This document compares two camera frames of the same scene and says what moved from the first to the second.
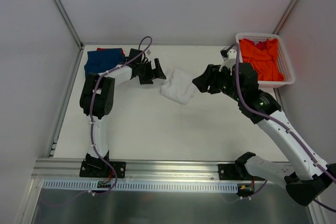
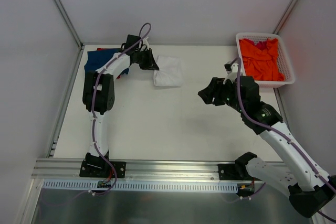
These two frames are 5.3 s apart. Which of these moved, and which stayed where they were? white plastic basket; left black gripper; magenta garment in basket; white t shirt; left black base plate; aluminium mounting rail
Moved: left black gripper; white t shirt
Stayed: white plastic basket; aluminium mounting rail; left black base plate; magenta garment in basket
